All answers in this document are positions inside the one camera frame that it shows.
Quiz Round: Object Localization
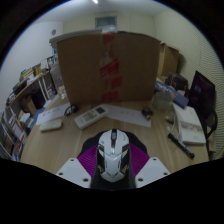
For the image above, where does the white and black computer mouse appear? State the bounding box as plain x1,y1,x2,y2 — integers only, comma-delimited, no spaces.
96,128,131,183

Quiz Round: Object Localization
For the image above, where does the black marker pen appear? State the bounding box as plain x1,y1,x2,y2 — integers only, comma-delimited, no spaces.
167,132,196,159

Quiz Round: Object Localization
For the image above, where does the long blue box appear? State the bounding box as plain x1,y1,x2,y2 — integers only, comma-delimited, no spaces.
154,80,189,109

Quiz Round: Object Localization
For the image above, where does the tall narrow cardboard box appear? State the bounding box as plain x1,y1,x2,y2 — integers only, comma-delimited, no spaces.
156,42,181,79

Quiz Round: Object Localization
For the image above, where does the black monitor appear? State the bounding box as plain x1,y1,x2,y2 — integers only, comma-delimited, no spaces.
188,70,216,118

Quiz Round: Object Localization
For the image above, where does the black chair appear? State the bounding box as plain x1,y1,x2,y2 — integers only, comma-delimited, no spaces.
199,109,219,161

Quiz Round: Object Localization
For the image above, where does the large brown cardboard box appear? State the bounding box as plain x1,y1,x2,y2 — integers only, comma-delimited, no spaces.
49,29,162,106

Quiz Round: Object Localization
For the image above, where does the window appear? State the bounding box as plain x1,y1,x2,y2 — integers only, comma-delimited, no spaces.
95,15,118,28

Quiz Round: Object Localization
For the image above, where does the white open notebook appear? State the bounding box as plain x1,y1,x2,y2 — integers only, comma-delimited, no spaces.
173,103,207,145

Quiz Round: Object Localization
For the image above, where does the wooden side desk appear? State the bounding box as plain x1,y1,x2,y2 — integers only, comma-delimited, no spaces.
6,71,56,118

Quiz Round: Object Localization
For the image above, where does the plain white flat remote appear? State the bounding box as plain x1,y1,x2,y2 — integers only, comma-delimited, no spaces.
39,118,63,132

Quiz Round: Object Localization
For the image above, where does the black coiled cable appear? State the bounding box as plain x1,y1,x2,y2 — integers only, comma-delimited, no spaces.
63,104,80,117

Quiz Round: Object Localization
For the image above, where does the small dark clip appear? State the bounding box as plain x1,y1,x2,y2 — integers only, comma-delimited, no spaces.
141,107,155,121

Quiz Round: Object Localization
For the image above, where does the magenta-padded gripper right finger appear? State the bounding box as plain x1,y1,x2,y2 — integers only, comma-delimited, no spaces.
128,143,172,188

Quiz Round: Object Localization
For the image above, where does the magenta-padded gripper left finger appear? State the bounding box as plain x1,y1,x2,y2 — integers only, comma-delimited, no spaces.
55,143,100,188

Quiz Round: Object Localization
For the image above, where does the white remote control with display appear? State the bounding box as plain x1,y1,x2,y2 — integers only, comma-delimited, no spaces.
73,105,110,130

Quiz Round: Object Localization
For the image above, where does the clear plastic container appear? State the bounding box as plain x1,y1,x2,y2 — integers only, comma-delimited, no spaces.
152,90,175,112

